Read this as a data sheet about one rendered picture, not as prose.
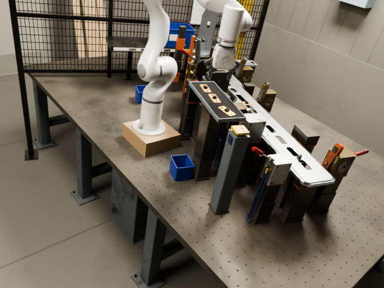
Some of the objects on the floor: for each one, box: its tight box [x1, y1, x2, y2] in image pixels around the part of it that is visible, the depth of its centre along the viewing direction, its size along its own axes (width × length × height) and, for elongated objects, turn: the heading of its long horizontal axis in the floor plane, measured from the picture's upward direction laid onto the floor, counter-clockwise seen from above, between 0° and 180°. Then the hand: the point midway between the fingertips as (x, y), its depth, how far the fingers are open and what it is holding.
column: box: [110, 168, 149, 245], centre depth 228 cm, size 31×31×66 cm
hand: (219, 78), depth 157 cm, fingers open, 8 cm apart
